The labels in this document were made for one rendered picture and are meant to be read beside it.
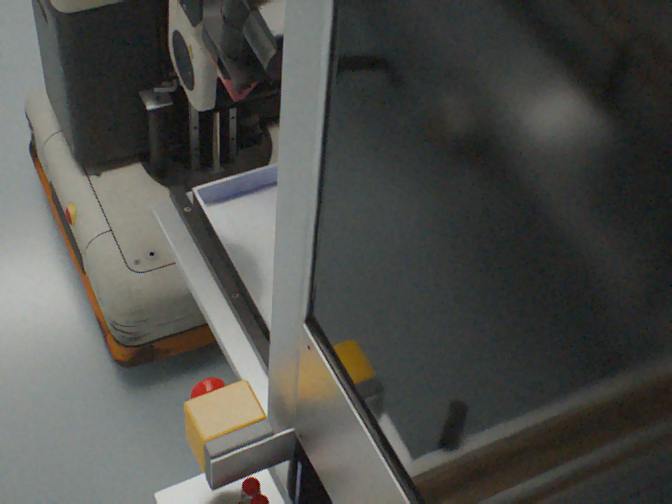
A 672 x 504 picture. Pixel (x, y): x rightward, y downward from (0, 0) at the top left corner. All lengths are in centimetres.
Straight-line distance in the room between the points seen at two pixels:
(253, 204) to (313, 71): 74
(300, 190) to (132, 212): 145
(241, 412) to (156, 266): 110
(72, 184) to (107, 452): 54
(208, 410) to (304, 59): 47
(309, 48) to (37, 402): 171
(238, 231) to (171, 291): 74
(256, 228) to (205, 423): 42
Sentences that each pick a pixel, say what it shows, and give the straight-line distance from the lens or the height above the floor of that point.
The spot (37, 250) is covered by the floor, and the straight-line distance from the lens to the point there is 271.
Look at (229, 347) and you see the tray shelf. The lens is 144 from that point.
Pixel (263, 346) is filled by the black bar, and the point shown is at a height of 90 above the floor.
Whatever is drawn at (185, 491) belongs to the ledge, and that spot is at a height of 88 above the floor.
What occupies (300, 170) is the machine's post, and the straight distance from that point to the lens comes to 94.
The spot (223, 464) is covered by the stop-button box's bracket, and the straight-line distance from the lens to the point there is 120.
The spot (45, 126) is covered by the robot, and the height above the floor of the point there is 27.
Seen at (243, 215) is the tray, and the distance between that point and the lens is 157.
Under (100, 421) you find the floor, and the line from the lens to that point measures 243.
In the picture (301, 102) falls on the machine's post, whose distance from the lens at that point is 89.
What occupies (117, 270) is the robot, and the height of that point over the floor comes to 28.
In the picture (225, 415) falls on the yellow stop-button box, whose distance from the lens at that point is 121.
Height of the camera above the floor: 206
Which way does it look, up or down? 50 degrees down
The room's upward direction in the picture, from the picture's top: 6 degrees clockwise
